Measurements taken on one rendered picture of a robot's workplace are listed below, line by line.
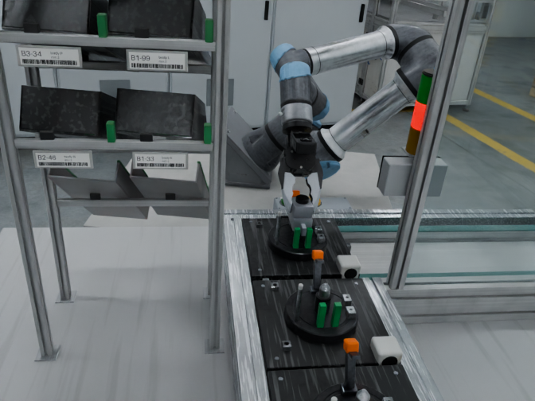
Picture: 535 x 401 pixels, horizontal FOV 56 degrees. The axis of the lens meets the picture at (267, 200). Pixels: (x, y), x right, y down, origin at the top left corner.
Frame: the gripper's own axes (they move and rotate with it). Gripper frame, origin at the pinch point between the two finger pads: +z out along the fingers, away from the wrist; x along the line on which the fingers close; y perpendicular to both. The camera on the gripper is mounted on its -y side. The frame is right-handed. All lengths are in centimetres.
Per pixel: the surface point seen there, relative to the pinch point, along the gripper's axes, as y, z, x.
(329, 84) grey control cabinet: 279, -161, -88
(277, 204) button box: 23.4, -5.2, 1.8
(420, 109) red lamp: -27.4, -12.7, -17.0
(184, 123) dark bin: -29.1, -8.2, 25.6
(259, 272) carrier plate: -1.0, 14.6, 10.2
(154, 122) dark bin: -28.5, -8.6, 30.6
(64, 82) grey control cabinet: 248, -141, 119
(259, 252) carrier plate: 4.6, 9.8, 9.4
